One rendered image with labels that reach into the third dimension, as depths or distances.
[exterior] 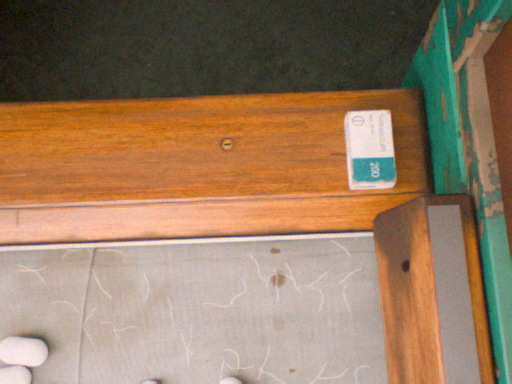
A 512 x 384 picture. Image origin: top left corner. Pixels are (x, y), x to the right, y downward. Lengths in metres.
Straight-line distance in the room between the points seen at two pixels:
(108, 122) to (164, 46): 0.89
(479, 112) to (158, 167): 0.25
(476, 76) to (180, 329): 0.29
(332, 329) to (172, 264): 0.14
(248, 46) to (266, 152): 0.90
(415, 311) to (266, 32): 1.06
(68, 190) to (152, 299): 0.11
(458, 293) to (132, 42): 1.12
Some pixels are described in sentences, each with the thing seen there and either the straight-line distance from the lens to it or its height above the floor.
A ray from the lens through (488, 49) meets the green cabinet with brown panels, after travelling 0.55.
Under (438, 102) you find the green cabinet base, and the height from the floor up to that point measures 0.80.
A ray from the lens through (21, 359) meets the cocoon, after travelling 0.62.
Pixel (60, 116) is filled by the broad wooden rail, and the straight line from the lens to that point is 0.65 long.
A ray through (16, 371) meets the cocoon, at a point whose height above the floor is 0.76.
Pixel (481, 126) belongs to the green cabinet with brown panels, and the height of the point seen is 0.87.
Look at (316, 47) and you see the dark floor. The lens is 1.52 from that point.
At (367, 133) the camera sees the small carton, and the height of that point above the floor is 0.78.
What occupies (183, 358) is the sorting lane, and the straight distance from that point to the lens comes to 0.62.
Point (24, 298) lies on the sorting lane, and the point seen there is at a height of 0.74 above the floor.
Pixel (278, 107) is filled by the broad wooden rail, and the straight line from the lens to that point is 0.64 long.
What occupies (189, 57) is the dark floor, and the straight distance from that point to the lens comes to 1.51.
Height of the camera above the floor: 1.36
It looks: 74 degrees down
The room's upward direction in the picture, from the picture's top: 2 degrees clockwise
